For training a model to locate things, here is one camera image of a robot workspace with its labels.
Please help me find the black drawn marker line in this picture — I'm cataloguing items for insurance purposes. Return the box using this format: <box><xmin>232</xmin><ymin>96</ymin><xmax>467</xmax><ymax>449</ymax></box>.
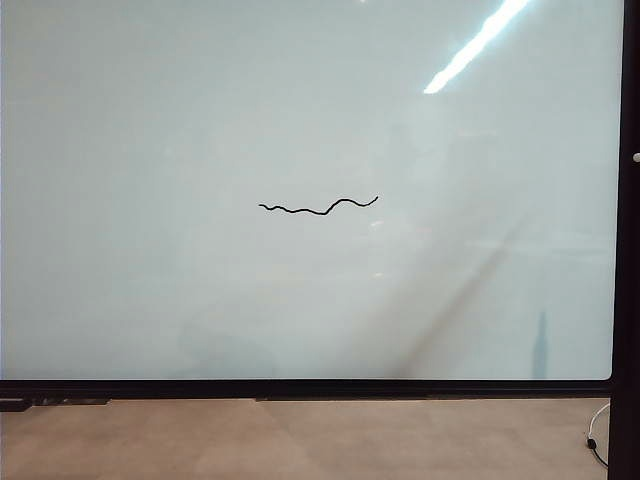
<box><xmin>258</xmin><ymin>195</ymin><xmax>380</xmax><ymax>217</ymax></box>

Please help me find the white whiteboard with black frame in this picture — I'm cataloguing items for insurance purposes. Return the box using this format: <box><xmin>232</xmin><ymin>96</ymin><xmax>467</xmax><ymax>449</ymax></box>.
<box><xmin>0</xmin><ymin>0</ymin><xmax>640</xmax><ymax>480</ymax></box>

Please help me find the thin white cable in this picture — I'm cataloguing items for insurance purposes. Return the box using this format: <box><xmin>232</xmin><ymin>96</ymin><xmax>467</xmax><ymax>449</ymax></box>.
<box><xmin>588</xmin><ymin>401</ymin><xmax>612</xmax><ymax>441</ymax></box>

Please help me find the thin black cable with connector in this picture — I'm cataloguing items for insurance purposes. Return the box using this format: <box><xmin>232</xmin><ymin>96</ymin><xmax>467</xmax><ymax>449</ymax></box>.
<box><xmin>586</xmin><ymin>437</ymin><xmax>610</xmax><ymax>467</ymax></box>

